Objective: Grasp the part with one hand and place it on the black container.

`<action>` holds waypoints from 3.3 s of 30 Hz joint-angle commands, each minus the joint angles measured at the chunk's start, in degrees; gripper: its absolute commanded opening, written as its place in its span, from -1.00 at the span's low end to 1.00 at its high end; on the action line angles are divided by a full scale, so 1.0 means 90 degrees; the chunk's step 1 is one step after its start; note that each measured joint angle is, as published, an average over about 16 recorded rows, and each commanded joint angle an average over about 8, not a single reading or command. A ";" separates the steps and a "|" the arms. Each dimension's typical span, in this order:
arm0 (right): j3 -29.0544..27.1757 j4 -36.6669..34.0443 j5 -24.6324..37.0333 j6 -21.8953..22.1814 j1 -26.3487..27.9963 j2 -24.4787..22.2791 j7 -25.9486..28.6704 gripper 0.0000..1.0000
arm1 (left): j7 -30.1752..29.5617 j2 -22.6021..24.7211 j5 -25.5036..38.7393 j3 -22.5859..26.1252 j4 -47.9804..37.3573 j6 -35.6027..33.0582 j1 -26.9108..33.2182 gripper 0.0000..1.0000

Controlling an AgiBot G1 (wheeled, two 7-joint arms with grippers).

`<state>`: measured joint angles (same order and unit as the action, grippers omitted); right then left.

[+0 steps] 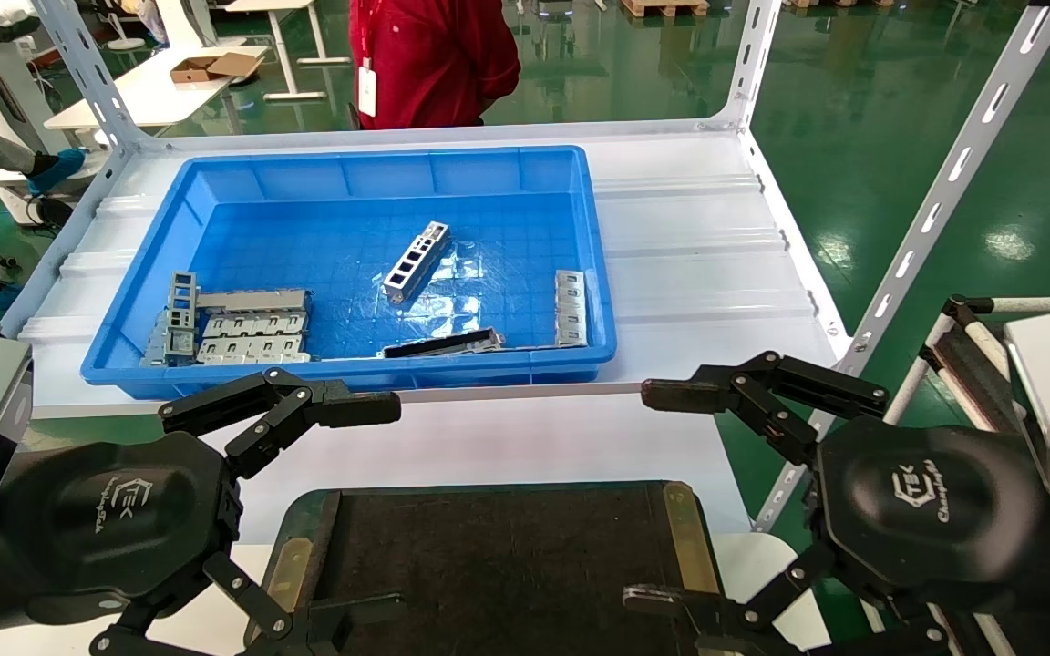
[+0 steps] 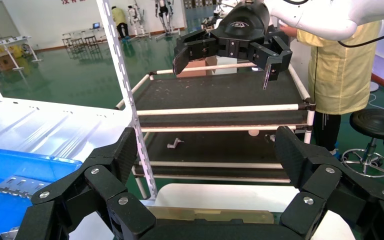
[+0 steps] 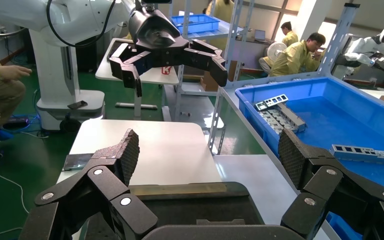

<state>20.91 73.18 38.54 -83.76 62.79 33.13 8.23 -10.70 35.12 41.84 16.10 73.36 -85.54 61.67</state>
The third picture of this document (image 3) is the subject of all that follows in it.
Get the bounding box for black-haired person in yellow coat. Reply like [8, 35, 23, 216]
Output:
[269, 32, 327, 78]

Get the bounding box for white desk with red logo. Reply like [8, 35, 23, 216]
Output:
[95, 37, 180, 121]

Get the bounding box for dark long metal part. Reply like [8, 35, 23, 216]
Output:
[278, 103, 308, 133]

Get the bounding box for white floor cable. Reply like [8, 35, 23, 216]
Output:
[0, 165, 31, 238]

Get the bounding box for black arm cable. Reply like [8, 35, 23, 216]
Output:
[45, 0, 117, 48]

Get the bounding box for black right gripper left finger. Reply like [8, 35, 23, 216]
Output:
[19, 128, 159, 240]

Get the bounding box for small blue plastic crate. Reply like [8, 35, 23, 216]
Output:
[171, 13, 221, 35]

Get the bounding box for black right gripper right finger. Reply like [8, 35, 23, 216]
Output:
[278, 128, 384, 240]

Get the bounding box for white fan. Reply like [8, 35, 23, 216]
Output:
[266, 42, 288, 61]

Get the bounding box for white robot column with base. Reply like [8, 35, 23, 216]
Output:
[28, 29, 106, 132]

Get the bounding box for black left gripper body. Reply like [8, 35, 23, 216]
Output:
[128, 7, 193, 72]

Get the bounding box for white humanoid robot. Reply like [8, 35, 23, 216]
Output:
[343, 24, 384, 72]

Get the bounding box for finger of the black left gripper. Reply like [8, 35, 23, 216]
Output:
[183, 39, 229, 88]
[108, 43, 153, 98]

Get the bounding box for black power strip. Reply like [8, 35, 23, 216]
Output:
[2, 115, 31, 131]

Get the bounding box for grey metal shelving rack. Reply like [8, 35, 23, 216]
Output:
[207, 2, 384, 240]
[162, 0, 246, 132]

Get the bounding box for large blue plastic bin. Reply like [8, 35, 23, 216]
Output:
[234, 76, 384, 240]

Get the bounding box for black phone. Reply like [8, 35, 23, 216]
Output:
[67, 100, 89, 111]

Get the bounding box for black flat container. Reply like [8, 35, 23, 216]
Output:
[79, 181, 266, 240]

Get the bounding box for grey laptop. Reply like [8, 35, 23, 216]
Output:
[254, 29, 268, 43]

